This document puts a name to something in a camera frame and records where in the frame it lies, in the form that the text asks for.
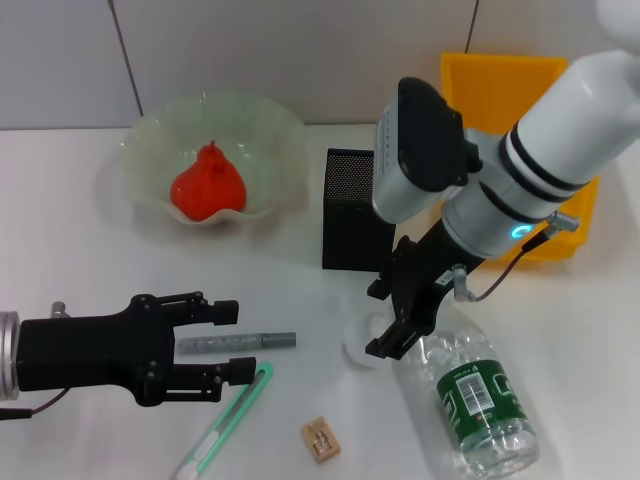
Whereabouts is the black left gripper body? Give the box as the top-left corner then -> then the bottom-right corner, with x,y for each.
17,293 -> 179,407

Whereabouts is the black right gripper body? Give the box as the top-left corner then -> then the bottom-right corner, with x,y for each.
379,217 -> 489,329

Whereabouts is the white paper ball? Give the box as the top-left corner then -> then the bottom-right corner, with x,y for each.
342,309 -> 396,371

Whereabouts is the clear plastic water bottle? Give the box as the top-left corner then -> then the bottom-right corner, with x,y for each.
387,319 -> 541,474

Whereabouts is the red-orange fruit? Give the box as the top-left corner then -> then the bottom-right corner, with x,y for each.
169,140 -> 248,224

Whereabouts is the grey marker pen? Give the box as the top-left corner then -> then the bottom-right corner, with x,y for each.
175,330 -> 298,356

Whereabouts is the green utility knife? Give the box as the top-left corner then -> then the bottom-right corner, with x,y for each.
169,360 -> 275,480

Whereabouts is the black mesh pen holder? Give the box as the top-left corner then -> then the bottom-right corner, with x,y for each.
321,147 -> 403,274

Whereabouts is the green glass fruit plate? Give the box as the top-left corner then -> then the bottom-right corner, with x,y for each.
94,90 -> 309,236

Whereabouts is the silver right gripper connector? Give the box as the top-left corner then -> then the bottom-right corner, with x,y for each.
452,263 -> 474,301

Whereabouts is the yellow plastic bin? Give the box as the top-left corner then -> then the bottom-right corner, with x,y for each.
439,52 -> 601,262

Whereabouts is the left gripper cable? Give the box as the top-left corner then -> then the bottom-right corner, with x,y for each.
0,387 -> 69,421

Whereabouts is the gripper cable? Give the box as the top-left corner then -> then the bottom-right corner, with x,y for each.
469,209 -> 581,304
0,387 -> 69,421

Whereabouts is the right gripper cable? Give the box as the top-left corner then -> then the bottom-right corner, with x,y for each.
469,209 -> 581,304

